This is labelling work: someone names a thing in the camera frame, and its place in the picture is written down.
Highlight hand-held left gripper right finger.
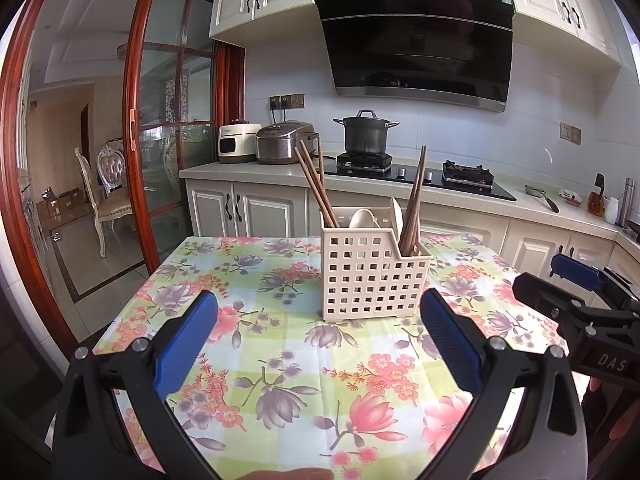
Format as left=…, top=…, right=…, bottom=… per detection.
left=420, top=287, right=588, bottom=480

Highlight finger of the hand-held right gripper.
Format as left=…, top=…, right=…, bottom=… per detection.
left=549, top=253, right=640, bottom=312
left=512, top=271, right=640, bottom=357

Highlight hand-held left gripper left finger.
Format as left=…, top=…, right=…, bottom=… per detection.
left=52, top=290, right=221, bottom=480

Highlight white plastic utensil basket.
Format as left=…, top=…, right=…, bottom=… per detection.
left=320, top=206, right=433, bottom=322

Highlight person's right hand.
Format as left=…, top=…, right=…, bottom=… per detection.
left=582, top=375, right=640, bottom=480

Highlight amber oil bottle black cap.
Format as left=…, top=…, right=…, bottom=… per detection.
left=587, top=173, right=606, bottom=217

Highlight small frying pan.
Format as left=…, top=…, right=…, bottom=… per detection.
left=524, top=184, right=560, bottom=213

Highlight steel thermos bottle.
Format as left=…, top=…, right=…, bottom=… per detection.
left=616, top=177, right=635, bottom=228

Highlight floral tablecloth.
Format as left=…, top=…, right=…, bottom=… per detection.
left=92, top=232, right=588, bottom=480

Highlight pink quilted table cover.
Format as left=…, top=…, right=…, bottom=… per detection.
left=112, top=387, right=168, bottom=477

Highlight white dining chair beige seat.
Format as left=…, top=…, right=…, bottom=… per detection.
left=75, top=147, right=138, bottom=258

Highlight white base cabinets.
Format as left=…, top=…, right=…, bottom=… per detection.
left=186, top=177, right=640, bottom=301

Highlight black gas cooktop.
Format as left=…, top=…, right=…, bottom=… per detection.
left=320, top=152, right=517, bottom=202

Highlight beige kitchen countertop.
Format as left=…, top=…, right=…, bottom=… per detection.
left=179, top=155, right=640, bottom=256

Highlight cardboard boxes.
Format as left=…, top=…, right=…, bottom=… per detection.
left=37, top=187, right=86, bottom=221

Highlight white dining chair tufted back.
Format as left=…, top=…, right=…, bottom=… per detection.
left=96, top=141, right=132, bottom=196

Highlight white electric cooker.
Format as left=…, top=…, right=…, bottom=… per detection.
left=217, top=119, right=262, bottom=164

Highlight silver rice cooker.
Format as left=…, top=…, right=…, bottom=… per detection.
left=255, top=120, right=321, bottom=165

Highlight black cooking pot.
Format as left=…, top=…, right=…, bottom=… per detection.
left=333, top=109, right=401, bottom=155

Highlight glass sliding door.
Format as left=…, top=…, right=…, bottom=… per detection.
left=122, top=0, right=246, bottom=268

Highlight black range hood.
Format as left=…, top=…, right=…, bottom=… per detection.
left=312, top=0, right=516, bottom=112

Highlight red wooden door frame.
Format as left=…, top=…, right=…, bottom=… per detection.
left=0, top=0, right=246, bottom=356

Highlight wall outlet panel with plugs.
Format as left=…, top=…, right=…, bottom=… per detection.
left=269, top=93, right=306, bottom=111

